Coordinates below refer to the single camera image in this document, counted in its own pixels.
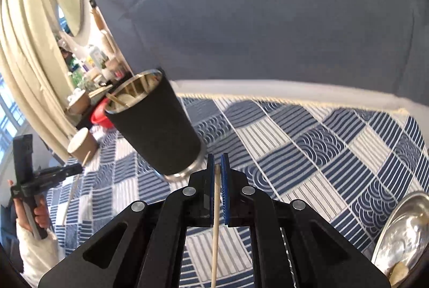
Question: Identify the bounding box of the black cylindrical utensil holder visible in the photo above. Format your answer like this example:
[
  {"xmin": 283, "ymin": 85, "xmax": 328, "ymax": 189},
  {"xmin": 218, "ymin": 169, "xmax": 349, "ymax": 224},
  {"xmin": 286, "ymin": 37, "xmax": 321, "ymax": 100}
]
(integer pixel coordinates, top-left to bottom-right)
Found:
[{"xmin": 105, "ymin": 69, "xmax": 207, "ymax": 182}]

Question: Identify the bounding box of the stainless steel bowl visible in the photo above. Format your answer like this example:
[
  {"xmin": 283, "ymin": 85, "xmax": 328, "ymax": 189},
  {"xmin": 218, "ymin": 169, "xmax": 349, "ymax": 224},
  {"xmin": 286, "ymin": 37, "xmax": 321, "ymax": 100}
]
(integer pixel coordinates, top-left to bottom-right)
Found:
[{"xmin": 371, "ymin": 192, "xmax": 429, "ymax": 288}]

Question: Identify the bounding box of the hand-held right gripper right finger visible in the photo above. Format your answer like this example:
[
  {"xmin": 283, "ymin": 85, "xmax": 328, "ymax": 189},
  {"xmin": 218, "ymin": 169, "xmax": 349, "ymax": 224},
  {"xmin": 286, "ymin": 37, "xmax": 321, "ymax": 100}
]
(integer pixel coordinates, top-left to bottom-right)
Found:
[{"xmin": 219, "ymin": 154, "xmax": 391, "ymax": 288}]

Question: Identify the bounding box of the cream curtain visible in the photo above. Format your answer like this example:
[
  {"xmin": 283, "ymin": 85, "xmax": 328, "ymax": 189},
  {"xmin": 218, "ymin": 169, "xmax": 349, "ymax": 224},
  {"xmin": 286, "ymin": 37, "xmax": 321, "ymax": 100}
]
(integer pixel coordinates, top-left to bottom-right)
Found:
[{"xmin": 0, "ymin": 0, "xmax": 88, "ymax": 162}]

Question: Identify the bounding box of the wooden handled brush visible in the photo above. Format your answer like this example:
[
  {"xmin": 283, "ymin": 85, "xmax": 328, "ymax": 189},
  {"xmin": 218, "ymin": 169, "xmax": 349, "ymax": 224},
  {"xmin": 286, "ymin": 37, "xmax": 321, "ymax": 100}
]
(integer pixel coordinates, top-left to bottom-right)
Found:
[{"xmin": 89, "ymin": 5, "xmax": 105, "ymax": 31}]

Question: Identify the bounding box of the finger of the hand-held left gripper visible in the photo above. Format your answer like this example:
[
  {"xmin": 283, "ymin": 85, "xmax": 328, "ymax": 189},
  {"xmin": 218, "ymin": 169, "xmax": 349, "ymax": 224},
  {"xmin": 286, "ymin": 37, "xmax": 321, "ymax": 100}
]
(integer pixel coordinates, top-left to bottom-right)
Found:
[{"xmin": 34, "ymin": 163, "xmax": 83, "ymax": 188}]

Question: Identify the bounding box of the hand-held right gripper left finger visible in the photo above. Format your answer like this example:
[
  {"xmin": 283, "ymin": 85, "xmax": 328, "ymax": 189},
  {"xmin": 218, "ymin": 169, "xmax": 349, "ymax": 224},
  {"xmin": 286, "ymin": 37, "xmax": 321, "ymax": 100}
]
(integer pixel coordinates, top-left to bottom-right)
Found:
[{"xmin": 38, "ymin": 154, "xmax": 215, "ymax": 288}]

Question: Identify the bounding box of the white spray bottle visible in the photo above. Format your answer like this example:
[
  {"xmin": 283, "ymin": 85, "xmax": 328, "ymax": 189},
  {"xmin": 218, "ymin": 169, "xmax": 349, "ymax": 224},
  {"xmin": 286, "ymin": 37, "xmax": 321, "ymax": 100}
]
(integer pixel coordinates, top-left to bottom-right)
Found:
[{"xmin": 88, "ymin": 45, "xmax": 103, "ymax": 69}]

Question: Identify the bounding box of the person's left hand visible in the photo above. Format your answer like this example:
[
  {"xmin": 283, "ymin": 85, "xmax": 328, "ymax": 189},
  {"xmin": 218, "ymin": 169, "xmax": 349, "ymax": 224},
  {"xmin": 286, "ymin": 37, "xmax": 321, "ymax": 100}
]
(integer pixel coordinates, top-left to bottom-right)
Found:
[{"xmin": 8, "ymin": 179, "xmax": 51, "ymax": 229}]

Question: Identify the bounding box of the person's left forearm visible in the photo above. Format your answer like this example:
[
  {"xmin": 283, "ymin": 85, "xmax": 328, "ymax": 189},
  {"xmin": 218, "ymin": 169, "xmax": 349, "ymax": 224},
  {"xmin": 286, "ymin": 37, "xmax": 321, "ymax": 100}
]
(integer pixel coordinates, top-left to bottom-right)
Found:
[{"xmin": 15, "ymin": 219, "xmax": 66, "ymax": 285}]

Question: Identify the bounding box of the grey padded headboard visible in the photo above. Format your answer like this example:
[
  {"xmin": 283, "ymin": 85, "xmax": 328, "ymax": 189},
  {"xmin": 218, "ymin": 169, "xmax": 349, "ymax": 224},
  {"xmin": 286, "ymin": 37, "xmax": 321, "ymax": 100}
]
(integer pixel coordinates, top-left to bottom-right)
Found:
[{"xmin": 86, "ymin": 0, "xmax": 429, "ymax": 100}]

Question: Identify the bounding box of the window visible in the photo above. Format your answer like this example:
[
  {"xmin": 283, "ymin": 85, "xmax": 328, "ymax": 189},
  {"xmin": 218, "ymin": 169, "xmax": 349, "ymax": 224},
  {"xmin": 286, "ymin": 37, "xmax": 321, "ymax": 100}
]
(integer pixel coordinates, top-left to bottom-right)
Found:
[{"xmin": 0, "ymin": 74, "xmax": 29, "ymax": 159}]

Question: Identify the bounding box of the red plastic basket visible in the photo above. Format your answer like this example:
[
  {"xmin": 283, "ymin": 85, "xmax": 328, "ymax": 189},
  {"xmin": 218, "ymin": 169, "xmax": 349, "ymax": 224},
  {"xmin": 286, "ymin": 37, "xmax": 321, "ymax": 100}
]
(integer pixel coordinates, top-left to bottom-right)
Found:
[{"xmin": 90, "ymin": 98, "xmax": 116, "ymax": 130}]

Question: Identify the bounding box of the long wooden chopstick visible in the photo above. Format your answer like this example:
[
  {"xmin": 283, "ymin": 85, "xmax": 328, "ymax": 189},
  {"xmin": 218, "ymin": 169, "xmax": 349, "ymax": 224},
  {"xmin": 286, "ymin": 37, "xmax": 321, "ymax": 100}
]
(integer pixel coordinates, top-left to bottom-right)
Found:
[
  {"xmin": 210, "ymin": 164, "xmax": 222, "ymax": 288},
  {"xmin": 62, "ymin": 151, "xmax": 92, "ymax": 226}
]

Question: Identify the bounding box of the blue patterned tablecloth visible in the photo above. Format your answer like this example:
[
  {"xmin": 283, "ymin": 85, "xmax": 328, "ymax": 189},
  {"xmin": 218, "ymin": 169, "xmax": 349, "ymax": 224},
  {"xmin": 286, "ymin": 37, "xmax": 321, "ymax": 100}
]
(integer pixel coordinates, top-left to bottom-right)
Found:
[{"xmin": 43, "ymin": 95, "xmax": 429, "ymax": 288}]

